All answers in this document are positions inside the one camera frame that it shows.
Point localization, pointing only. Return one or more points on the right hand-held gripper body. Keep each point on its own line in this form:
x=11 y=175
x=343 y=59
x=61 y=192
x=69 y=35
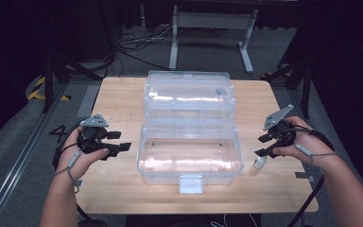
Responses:
x=283 y=134

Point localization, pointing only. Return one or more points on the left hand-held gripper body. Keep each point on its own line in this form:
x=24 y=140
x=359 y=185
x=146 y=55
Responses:
x=89 y=138

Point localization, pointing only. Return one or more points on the small white dropper bottle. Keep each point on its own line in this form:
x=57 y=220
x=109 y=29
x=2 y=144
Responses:
x=259 y=164

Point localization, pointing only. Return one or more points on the clear plastic storage box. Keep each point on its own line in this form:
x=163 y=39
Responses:
x=189 y=157

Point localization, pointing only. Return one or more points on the person's right hand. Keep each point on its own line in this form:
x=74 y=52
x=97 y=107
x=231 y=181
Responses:
x=312 y=145

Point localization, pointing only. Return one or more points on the person's left hand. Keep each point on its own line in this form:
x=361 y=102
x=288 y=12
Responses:
x=72 y=167

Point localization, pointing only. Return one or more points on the grey tape piece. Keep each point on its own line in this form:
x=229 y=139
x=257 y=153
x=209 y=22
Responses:
x=302 y=175

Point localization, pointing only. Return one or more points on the black tripod stand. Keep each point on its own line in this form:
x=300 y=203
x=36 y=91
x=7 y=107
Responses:
x=305 y=85
x=48 y=85

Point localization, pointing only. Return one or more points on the metal floor rail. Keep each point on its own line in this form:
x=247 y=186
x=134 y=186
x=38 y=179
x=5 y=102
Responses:
x=296 y=101
x=19 y=164

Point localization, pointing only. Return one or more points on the grey metal desk frame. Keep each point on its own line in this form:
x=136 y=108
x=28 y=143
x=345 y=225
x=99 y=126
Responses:
x=214 y=20

